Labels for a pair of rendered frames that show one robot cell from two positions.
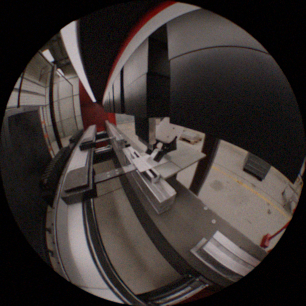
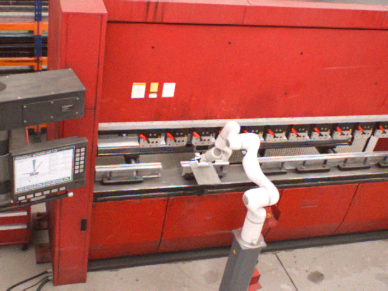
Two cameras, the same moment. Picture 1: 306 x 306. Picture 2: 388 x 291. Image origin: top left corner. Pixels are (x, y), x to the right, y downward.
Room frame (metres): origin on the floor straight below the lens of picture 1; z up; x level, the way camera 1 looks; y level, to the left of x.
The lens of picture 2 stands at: (0.71, -3.43, 3.61)
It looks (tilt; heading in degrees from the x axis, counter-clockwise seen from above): 35 degrees down; 99
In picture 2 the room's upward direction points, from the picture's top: 11 degrees clockwise
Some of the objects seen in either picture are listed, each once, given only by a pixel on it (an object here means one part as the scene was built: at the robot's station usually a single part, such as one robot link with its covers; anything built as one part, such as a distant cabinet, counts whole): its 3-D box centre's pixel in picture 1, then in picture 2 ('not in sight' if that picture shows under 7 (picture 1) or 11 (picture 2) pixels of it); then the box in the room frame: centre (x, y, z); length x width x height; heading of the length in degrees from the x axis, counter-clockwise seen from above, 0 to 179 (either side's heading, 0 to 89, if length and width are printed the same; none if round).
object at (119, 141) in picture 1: (110, 127); (337, 159); (1.33, 0.69, 0.92); 1.67 x 0.06 x 0.10; 32
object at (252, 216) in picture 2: not in sight; (255, 204); (0.76, -0.66, 1.30); 0.19 x 0.12 x 0.24; 39
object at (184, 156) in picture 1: (175, 155); (204, 172); (0.34, -0.10, 1.00); 0.26 x 0.18 x 0.01; 122
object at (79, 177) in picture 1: (99, 176); (194, 145); (0.18, 0.17, 1.01); 0.26 x 0.12 x 0.05; 122
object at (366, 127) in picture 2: not in sight; (362, 127); (1.43, 0.75, 1.26); 0.15 x 0.09 x 0.17; 32
